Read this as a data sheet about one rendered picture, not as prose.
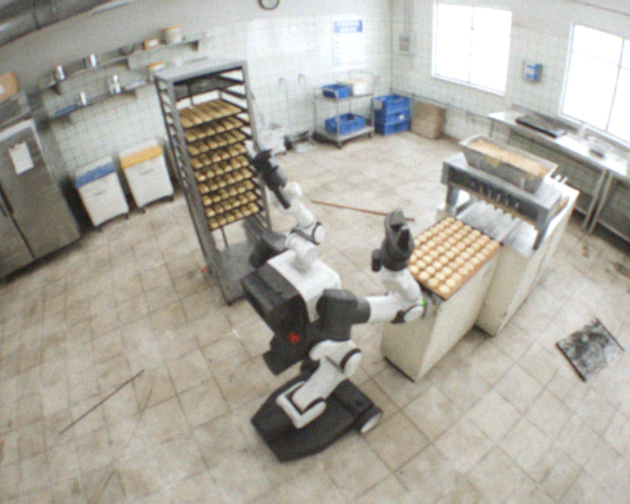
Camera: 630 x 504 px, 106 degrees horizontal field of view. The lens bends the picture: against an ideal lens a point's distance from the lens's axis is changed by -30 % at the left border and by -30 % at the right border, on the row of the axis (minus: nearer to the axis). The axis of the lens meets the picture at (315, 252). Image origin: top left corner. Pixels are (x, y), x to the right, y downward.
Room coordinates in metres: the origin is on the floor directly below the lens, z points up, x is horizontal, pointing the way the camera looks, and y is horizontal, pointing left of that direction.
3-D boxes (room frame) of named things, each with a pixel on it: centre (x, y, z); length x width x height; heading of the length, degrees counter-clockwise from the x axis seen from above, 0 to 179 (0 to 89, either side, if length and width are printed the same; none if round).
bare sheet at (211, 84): (2.22, 0.67, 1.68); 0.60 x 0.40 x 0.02; 29
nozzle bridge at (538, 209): (1.62, -1.17, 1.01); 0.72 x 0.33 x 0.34; 35
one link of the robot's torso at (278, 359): (0.85, 0.12, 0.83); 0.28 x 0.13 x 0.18; 125
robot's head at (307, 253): (0.89, 0.04, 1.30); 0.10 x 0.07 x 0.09; 35
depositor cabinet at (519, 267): (1.89, -1.56, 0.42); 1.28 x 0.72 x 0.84; 125
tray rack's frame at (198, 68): (2.21, 0.66, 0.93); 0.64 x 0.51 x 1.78; 29
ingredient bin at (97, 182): (3.59, 2.70, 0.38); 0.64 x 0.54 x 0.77; 32
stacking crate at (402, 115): (5.76, -1.52, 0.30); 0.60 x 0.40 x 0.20; 119
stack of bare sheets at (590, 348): (0.97, -2.14, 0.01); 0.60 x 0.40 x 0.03; 103
